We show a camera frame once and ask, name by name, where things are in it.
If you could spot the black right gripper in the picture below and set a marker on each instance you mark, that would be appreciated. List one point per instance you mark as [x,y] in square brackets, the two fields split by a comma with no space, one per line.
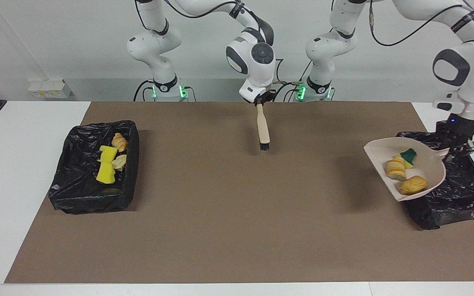
[264,98]

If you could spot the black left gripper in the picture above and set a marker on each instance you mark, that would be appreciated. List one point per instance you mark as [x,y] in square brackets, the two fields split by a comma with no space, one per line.
[457,129]

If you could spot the beige hand brush black bristles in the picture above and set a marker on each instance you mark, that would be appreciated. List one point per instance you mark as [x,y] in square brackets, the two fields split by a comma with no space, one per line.
[263,127]

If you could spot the beige plastic dustpan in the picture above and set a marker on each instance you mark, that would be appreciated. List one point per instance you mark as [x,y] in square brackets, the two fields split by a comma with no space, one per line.
[428,164]

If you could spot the green and yellow sponge piece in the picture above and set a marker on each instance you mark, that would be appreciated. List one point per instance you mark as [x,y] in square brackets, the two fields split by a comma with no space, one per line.
[108,154]
[409,155]

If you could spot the brown bread roll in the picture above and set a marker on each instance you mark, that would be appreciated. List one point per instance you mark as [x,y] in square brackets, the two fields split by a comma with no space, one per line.
[413,185]

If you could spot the striped toy croissant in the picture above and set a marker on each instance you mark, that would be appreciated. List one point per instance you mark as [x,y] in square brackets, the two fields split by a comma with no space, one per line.
[119,142]
[395,170]

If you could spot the pale cream bread piece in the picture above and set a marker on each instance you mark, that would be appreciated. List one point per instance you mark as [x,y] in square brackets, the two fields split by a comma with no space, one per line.
[119,162]

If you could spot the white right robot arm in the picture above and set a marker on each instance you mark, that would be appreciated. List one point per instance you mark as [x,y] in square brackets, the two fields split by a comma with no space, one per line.
[253,57]

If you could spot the bin lined with black bag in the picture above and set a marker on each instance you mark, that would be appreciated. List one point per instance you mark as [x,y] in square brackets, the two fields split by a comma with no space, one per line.
[76,193]
[463,193]

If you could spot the brown table mat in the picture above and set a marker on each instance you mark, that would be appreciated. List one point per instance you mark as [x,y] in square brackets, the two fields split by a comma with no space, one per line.
[220,246]

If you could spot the white power strip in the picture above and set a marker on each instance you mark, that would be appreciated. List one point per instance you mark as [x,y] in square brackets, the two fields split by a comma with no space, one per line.
[49,88]

